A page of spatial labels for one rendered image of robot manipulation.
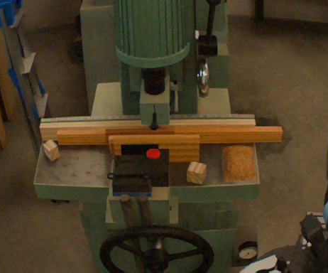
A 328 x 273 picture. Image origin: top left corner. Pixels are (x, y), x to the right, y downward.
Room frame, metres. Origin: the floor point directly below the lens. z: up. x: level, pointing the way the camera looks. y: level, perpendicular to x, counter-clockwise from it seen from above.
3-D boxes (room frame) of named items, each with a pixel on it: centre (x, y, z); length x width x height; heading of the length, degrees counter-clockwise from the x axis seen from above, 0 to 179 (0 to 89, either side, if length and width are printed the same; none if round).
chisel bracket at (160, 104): (1.12, 0.01, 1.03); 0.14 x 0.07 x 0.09; 178
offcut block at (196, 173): (0.96, -0.08, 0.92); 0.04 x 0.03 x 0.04; 66
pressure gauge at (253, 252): (0.88, -0.23, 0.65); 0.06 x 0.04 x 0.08; 88
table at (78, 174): (0.99, 0.06, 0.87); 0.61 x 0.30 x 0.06; 88
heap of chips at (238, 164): (1.00, -0.19, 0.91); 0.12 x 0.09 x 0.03; 178
